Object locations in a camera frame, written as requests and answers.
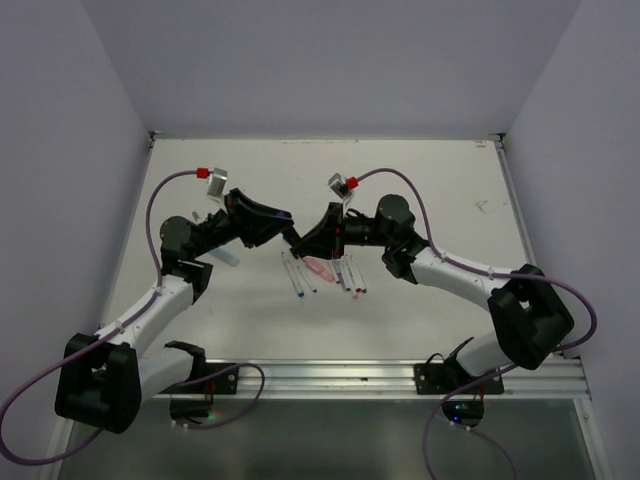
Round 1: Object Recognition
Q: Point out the clear white pen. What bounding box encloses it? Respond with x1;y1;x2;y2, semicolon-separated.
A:
332;259;351;292

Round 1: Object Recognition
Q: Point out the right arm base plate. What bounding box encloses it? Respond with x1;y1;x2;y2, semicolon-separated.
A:
413;362;505;395

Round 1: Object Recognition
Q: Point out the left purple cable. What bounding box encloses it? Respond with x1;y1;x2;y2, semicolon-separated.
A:
0;168;266;464

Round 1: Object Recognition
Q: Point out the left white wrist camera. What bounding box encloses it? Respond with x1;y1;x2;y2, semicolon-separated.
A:
206;167;228;206

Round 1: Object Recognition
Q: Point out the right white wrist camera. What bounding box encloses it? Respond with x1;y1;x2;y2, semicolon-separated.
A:
328;173;359;212

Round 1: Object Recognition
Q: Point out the pink highlighter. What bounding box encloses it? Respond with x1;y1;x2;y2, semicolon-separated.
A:
302;257;336;284

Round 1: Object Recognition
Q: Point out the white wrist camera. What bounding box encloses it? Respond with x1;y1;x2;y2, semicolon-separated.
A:
328;173;359;212
206;167;228;206

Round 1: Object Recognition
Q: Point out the light blue highlighter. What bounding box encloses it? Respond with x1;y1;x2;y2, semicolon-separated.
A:
209;248;240;267

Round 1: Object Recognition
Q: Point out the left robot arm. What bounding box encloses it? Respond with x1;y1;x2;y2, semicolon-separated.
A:
54;189;294;434

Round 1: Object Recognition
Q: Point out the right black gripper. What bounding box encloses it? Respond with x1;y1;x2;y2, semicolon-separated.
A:
294;201;394;258

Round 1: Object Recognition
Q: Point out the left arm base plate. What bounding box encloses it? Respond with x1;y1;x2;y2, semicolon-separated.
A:
189;363;239;396

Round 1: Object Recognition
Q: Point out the aluminium front rail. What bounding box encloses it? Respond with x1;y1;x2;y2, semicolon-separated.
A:
144;357;586;401

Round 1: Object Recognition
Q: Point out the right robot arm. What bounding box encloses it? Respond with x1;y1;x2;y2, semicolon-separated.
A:
291;194;574;393

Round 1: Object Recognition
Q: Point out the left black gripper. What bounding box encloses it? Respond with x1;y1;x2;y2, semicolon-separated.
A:
192;188;293;259

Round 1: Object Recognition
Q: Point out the blue capped marker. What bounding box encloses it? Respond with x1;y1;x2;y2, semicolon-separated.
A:
281;252;305;298

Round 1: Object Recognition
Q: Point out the purple black highlighter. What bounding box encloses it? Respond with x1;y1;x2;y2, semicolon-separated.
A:
282;226;301;246

